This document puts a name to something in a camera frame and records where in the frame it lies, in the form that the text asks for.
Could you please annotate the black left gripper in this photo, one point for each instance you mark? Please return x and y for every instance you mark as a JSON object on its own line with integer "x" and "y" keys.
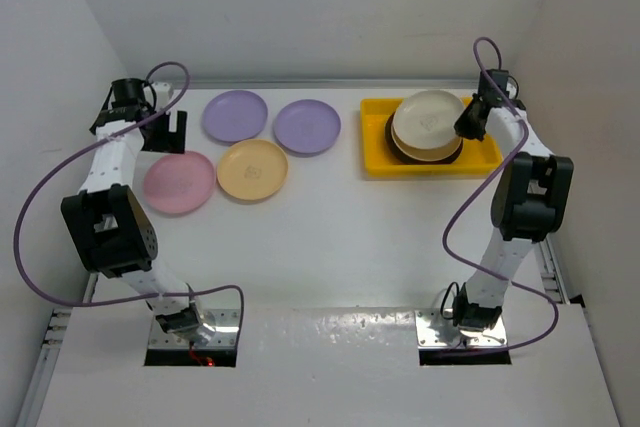
{"x": 169, "y": 141}

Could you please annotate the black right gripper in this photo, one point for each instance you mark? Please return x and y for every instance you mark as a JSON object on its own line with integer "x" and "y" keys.
{"x": 463, "y": 128}

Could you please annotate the orange plate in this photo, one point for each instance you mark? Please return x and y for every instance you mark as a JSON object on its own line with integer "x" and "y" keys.
{"x": 252, "y": 170}
{"x": 440, "y": 154}

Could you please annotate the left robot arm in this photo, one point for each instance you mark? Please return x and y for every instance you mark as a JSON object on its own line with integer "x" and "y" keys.
{"x": 110, "y": 229}

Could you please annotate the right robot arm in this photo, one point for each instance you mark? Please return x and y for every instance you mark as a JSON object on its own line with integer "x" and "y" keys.
{"x": 528, "y": 204}

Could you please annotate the yellow plastic bin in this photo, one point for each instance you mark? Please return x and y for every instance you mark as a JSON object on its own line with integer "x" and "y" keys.
{"x": 476, "y": 158}

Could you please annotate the pink plate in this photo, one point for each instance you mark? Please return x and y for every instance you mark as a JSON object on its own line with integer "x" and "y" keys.
{"x": 178, "y": 184}

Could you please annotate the purple plate left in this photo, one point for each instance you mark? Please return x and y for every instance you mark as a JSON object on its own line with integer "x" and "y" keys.
{"x": 235, "y": 116}

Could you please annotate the purple plate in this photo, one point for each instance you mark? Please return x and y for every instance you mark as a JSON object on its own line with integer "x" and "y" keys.
{"x": 307, "y": 126}
{"x": 235, "y": 116}

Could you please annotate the purple plate right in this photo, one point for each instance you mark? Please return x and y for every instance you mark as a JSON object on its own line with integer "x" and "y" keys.
{"x": 307, "y": 126}

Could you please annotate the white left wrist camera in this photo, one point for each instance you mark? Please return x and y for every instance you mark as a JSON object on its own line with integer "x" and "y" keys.
{"x": 164, "y": 92}

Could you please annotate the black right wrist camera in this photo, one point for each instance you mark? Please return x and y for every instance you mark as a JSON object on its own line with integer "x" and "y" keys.
{"x": 493, "y": 87}

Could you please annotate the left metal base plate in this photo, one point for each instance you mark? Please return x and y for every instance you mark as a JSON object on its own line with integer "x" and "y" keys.
{"x": 218, "y": 332}

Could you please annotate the metal base plate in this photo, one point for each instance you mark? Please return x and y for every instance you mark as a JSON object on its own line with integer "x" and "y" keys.
{"x": 218, "y": 332}
{"x": 435, "y": 333}

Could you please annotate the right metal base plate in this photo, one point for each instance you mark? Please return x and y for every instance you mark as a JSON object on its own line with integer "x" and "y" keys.
{"x": 435, "y": 333}

